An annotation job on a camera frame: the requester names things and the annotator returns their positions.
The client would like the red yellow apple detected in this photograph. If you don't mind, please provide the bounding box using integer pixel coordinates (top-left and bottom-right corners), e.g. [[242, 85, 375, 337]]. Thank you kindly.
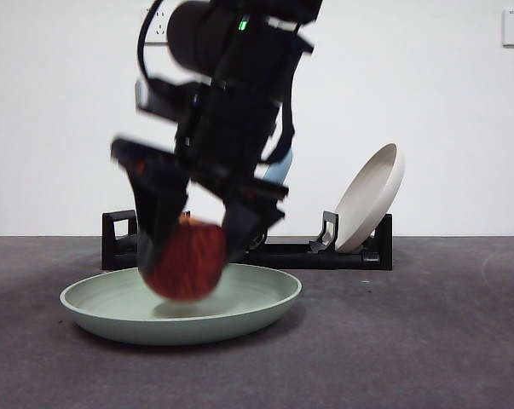
[[141, 219, 228, 303]]

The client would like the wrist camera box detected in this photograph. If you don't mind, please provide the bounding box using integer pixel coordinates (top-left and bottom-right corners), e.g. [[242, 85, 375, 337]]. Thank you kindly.
[[135, 76, 200, 123]]

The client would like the green plate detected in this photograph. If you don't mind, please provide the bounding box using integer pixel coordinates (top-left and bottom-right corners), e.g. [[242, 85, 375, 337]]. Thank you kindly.
[[59, 262, 303, 347]]

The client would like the black plate rack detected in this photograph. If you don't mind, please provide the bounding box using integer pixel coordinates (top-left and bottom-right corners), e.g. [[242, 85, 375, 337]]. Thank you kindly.
[[101, 209, 393, 272]]

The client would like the black cable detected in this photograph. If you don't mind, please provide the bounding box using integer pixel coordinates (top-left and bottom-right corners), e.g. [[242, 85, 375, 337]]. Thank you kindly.
[[137, 0, 166, 82], [258, 100, 296, 165]]

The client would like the blue plate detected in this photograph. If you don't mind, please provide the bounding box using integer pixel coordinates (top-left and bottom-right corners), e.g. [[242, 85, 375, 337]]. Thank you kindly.
[[263, 148, 294, 182]]

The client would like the beige plate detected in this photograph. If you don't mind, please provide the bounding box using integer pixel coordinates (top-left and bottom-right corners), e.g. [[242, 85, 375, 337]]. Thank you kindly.
[[333, 142, 407, 253]]

